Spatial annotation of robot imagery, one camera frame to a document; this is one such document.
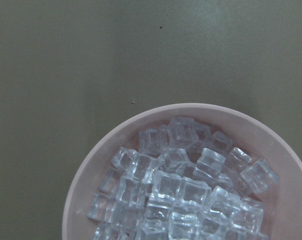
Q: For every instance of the pink bowl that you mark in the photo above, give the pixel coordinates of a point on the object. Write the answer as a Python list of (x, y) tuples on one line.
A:
[(283, 202)]

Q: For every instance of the clear ice cubes pile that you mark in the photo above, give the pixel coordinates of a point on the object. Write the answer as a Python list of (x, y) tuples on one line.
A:
[(186, 181)]

